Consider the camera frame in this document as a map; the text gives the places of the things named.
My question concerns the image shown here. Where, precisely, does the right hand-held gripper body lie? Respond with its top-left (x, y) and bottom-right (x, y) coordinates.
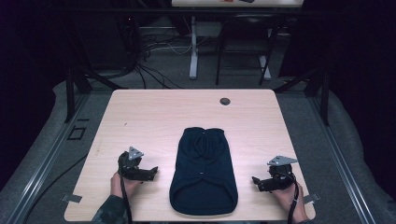
top-left (260, 155), bottom-right (299, 192)

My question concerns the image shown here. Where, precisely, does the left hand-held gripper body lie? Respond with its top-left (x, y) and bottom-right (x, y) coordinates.
top-left (117, 146), bottom-right (149, 182)

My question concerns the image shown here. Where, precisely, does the person's left hand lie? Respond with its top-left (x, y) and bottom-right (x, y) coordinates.
top-left (109, 172), bottom-right (142, 199)

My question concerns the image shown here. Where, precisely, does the person's right hand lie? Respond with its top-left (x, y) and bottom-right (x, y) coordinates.
top-left (271, 182), bottom-right (310, 224)

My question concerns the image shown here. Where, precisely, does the grey tape piece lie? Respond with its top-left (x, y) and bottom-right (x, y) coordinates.
top-left (61, 192), bottom-right (83, 203)
top-left (303, 192), bottom-right (321, 205)

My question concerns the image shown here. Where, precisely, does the dark blue pet garment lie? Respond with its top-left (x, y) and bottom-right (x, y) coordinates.
top-left (169, 126), bottom-right (239, 217)

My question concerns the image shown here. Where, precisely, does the white desk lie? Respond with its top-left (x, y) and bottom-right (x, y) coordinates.
top-left (170, 0), bottom-right (305, 80)

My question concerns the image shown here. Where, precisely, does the black chair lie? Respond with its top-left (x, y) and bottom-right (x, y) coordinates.
top-left (215, 13), bottom-right (283, 87)

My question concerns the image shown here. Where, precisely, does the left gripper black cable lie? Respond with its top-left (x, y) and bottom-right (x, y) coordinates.
top-left (117, 154), bottom-right (134, 224)

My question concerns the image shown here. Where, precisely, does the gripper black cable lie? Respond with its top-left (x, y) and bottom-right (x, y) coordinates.
top-left (281, 172), bottom-right (301, 224)
top-left (117, 154), bottom-right (134, 224)

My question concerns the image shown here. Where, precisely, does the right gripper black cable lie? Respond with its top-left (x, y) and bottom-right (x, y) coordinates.
top-left (281, 172), bottom-right (301, 224)

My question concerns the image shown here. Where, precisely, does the black floor cable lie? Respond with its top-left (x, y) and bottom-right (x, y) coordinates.
top-left (21, 152), bottom-right (91, 224)

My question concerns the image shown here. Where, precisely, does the black metal frame strut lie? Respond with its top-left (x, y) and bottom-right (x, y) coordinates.
top-left (273, 63), bottom-right (331, 127)
top-left (64, 66), bottom-right (129, 124)

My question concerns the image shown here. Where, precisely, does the bundle of floor cables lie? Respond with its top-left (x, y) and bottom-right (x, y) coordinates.
top-left (122, 15), bottom-right (209, 91)

